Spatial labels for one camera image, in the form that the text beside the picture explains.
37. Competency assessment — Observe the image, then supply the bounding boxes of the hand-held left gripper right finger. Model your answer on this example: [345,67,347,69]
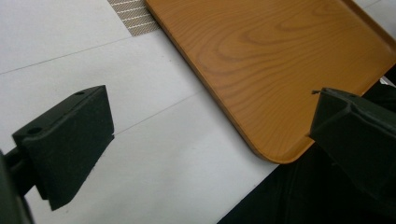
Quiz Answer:
[308,87,396,203]

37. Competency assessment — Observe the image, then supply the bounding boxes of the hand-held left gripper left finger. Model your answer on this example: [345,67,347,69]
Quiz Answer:
[11,85,115,212]

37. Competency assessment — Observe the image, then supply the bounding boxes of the wooden tray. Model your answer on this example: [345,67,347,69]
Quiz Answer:
[144,0,396,165]

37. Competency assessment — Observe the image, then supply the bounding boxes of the beige woven mat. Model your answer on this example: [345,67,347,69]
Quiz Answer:
[106,0,162,37]

